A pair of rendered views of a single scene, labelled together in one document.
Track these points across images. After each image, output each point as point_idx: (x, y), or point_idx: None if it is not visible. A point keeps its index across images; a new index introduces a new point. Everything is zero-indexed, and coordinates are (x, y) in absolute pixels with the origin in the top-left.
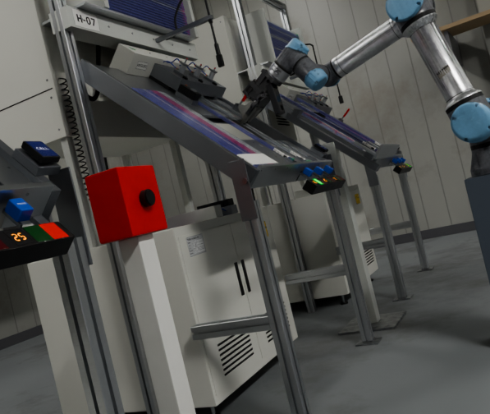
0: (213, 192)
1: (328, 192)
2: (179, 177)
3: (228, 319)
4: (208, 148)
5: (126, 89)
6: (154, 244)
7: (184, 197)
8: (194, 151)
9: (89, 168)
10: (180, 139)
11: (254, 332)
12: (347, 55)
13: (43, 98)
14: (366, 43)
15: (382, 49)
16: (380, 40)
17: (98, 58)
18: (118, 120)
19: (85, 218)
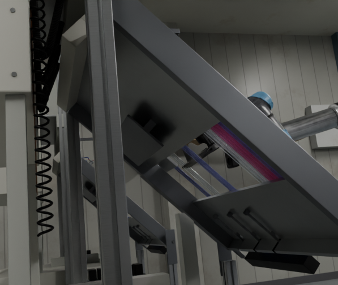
0: (75, 250)
1: (229, 270)
2: (30, 220)
3: None
4: (328, 185)
5: (195, 55)
6: None
7: (31, 251)
8: (304, 185)
9: (103, 169)
10: (283, 160)
11: None
12: (292, 127)
13: None
14: (312, 121)
15: (319, 132)
16: (325, 124)
17: (61, 0)
18: (35, 107)
19: (29, 279)
